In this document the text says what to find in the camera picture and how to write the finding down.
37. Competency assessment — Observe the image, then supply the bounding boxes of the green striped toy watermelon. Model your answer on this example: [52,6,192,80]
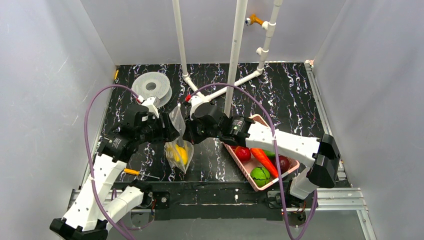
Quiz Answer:
[250,167,271,188]

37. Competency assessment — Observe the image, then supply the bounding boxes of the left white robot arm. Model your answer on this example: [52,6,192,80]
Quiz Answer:
[49,104,181,240]

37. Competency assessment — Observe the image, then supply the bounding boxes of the white filament spool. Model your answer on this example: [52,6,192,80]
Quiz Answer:
[131,72,172,108]

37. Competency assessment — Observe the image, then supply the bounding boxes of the red toy apple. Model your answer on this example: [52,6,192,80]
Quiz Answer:
[234,146,252,163]

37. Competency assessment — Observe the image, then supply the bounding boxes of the pink plastic basket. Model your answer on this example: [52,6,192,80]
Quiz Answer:
[223,114,300,192]

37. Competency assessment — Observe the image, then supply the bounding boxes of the clear dotted zip bag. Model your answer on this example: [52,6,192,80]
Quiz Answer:
[164,103,194,174]

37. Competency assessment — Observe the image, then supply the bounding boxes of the yellow handled screwdriver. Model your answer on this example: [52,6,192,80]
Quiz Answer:
[123,168,160,180]

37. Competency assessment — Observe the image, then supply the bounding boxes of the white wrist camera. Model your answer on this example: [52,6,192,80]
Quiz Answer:
[136,95,159,118]
[183,94,209,118]

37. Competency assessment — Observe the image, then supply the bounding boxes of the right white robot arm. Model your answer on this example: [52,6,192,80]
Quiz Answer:
[183,101,341,200]

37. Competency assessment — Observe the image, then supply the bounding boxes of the white pvc pipe frame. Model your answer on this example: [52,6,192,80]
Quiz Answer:
[171,0,284,117]

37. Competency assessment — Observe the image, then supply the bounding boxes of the dark red toy fruit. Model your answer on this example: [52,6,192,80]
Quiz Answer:
[278,155,291,174]

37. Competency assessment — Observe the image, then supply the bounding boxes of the orange toy carrot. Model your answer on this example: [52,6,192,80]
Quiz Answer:
[250,148,279,178]

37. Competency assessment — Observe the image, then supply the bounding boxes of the green toy mango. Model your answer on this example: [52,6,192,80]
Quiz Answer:
[263,150,276,159]

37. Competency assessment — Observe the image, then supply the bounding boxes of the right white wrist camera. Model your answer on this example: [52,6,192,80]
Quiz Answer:
[183,94,209,118]

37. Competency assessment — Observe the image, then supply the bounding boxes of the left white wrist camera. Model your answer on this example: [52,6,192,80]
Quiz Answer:
[136,95,159,118]

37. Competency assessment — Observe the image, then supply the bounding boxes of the yellow toy banana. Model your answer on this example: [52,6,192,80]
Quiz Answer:
[165,144,188,167]

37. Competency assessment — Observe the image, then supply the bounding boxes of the orange wall hook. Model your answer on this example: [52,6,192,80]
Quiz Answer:
[245,14,264,26]

